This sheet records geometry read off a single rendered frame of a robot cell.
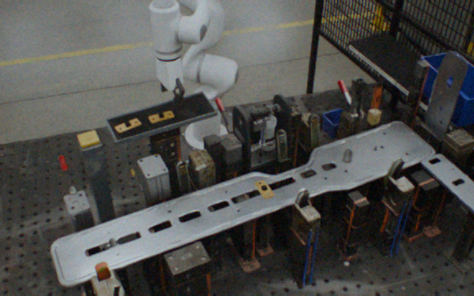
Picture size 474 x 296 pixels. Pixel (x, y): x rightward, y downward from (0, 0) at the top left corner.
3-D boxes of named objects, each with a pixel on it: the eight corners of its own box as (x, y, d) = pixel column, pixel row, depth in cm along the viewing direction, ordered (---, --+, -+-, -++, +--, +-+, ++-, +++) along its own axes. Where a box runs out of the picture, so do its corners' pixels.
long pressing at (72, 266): (63, 298, 153) (62, 295, 152) (48, 242, 168) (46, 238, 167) (439, 154, 199) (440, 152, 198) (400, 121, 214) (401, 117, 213)
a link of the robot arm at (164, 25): (188, 40, 160) (160, 35, 162) (186, -1, 151) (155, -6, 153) (178, 54, 154) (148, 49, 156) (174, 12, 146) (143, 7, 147)
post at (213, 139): (211, 221, 213) (208, 144, 186) (206, 212, 216) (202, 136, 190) (223, 217, 214) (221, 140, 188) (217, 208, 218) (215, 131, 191)
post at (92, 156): (103, 238, 207) (81, 152, 177) (97, 224, 212) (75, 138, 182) (122, 231, 209) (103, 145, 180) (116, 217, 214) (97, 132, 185)
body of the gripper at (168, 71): (149, 46, 162) (153, 77, 169) (164, 62, 155) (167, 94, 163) (172, 39, 165) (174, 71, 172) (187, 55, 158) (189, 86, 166)
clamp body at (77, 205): (86, 285, 190) (65, 218, 166) (79, 262, 198) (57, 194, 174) (113, 275, 194) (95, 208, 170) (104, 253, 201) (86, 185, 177)
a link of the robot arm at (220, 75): (198, 92, 231) (198, 45, 215) (239, 101, 228) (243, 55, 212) (188, 109, 223) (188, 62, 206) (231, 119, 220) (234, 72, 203)
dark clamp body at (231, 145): (225, 228, 210) (224, 156, 185) (211, 206, 219) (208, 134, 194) (250, 219, 214) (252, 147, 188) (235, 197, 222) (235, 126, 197)
